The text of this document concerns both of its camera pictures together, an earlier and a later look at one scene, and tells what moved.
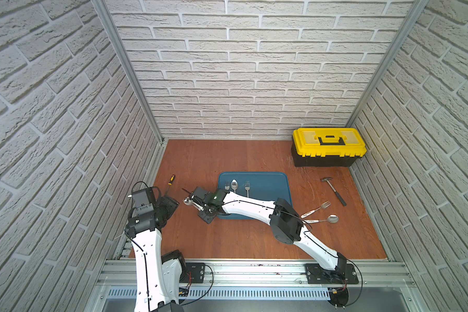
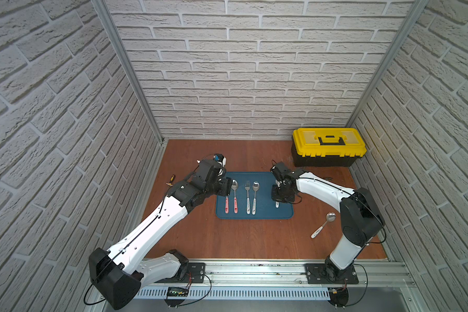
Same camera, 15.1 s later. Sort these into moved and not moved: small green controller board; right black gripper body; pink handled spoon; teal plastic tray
Moved: right black gripper body
Not moved: pink handled spoon; teal plastic tray; small green controller board
